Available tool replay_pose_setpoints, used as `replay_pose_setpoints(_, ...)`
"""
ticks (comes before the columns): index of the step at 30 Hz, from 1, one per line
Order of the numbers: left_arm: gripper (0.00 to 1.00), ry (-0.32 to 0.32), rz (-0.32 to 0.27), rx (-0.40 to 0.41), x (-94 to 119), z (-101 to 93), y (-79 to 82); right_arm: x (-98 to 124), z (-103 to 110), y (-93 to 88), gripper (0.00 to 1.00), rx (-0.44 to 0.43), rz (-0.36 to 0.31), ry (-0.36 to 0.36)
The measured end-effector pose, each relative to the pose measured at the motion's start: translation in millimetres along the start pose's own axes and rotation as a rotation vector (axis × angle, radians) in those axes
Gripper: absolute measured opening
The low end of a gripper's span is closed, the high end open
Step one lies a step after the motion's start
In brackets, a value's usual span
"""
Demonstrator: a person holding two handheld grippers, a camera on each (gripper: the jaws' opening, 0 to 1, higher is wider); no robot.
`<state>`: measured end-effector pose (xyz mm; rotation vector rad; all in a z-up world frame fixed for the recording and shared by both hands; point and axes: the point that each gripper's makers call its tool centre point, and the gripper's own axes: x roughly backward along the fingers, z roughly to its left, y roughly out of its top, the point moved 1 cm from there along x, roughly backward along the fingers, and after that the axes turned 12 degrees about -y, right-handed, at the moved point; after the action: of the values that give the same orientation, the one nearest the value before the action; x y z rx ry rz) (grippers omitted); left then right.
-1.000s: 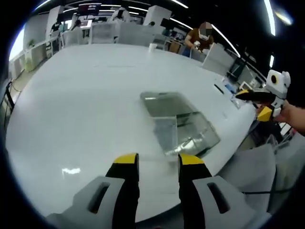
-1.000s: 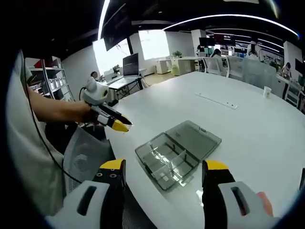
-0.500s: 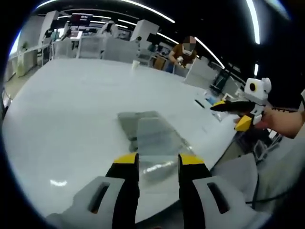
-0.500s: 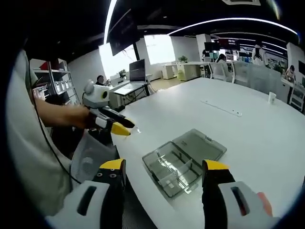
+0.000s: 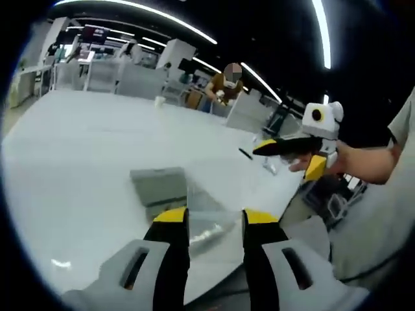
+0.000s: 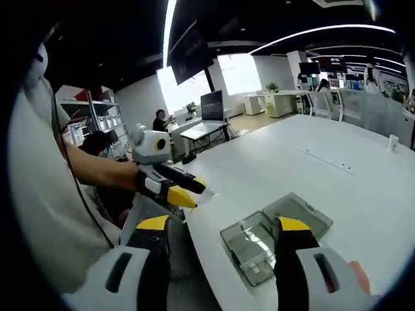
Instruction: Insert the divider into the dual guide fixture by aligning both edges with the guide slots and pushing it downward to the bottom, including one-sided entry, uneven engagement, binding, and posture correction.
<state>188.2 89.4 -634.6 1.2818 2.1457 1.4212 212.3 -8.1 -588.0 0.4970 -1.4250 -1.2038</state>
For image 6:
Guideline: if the person's right hand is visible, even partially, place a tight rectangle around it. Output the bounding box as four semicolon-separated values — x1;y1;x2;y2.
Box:
348;260;370;294

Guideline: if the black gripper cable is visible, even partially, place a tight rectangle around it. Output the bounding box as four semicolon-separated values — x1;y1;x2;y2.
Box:
51;90;116;249

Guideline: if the person's left hand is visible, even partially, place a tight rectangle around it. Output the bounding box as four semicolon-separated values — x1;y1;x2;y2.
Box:
121;160;148;195

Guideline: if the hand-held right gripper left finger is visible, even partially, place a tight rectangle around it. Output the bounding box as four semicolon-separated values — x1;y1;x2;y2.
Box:
63;215;172;311

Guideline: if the grey mesh office chair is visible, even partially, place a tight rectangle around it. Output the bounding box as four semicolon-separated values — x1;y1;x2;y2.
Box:
119;194;221;311

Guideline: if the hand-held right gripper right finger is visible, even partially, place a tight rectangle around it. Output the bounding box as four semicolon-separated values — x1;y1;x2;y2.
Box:
274;216;382;311

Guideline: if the hanging black screen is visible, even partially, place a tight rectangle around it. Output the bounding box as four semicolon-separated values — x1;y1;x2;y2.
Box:
167;21;215;86

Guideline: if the black computer monitor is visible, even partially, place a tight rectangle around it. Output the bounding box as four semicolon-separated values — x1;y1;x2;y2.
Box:
200;90;224;121

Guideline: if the metal storage shelf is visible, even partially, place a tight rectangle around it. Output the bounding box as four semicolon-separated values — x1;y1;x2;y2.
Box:
56;86;130;153

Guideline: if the person's light shirt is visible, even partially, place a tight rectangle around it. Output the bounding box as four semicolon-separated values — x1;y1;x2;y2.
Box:
9;41;124;292

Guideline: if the grey transparent guide fixture box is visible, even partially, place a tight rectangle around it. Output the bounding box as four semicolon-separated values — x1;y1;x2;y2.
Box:
219;192;334;288

